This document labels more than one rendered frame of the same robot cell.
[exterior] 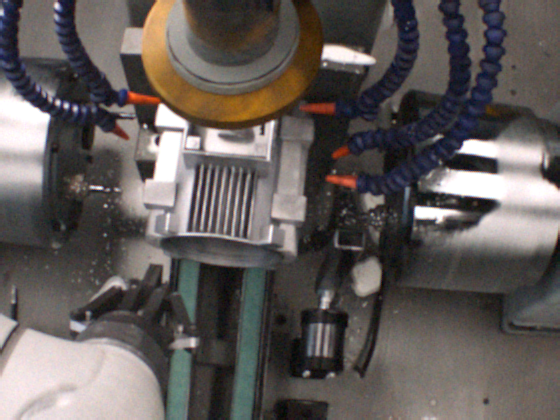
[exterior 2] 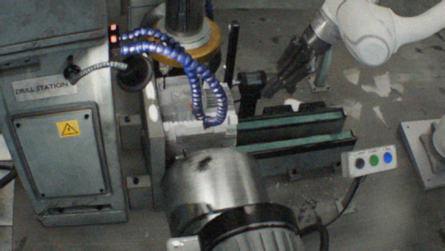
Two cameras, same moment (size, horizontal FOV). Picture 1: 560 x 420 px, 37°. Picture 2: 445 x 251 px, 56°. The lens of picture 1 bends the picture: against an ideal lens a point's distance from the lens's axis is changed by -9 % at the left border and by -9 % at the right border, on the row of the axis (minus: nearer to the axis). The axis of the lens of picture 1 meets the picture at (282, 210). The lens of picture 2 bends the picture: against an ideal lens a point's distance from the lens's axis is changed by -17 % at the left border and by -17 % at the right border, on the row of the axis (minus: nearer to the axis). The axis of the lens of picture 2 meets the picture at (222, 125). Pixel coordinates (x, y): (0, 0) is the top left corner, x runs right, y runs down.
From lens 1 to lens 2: 1.10 m
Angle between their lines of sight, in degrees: 47
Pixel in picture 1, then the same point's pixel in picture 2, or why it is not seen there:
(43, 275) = not seen: hidden behind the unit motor
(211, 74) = (207, 26)
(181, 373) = (279, 144)
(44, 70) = (183, 167)
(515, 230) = not seen: hidden behind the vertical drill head
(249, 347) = (256, 123)
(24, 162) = (237, 157)
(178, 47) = (199, 36)
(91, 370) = not seen: outside the picture
